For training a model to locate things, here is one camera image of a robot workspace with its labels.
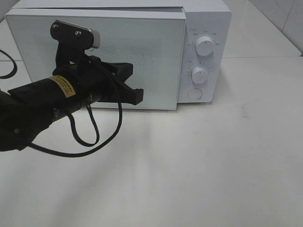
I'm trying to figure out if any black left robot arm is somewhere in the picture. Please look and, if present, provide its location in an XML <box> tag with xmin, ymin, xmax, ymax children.
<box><xmin>0</xmin><ymin>20</ymin><xmax>143</xmax><ymax>158</ymax></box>

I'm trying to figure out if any white microwave oven body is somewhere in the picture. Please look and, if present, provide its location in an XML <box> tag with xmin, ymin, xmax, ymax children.
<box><xmin>5</xmin><ymin>0</ymin><xmax>232</xmax><ymax>105</ymax></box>

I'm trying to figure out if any round white door button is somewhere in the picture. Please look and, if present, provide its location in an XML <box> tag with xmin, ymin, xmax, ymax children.
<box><xmin>188</xmin><ymin>88</ymin><xmax>203</xmax><ymax>100</ymax></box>

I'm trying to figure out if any lower white timer knob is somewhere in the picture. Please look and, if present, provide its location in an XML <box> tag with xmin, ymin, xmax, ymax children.
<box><xmin>191</xmin><ymin>67</ymin><xmax>209</xmax><ymax>84</ymax></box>

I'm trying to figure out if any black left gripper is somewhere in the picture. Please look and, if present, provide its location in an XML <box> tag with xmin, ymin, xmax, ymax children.
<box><xmin>50</xmin><ymin>20</ymin><xmax>144</xmax><ymax>113</ymax></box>

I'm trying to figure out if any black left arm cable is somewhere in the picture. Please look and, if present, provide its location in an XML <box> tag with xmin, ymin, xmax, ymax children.
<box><xmin>0</xmin><ymin>49</ymin><xmax>123</xmax><ymax>157</ymax></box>

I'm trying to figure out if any white microwave door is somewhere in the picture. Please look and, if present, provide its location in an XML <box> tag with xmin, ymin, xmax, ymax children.
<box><xmin>6</xmin><ymin>8</ymin><xmax>186</xmax><ymax>110</ymax></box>

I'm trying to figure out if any upper white power knob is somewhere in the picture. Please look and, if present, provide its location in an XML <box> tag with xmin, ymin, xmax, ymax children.
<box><xmin>195</xmin><ymin>35</ymin><xmax>214</xmax><ymax>56</ymax></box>

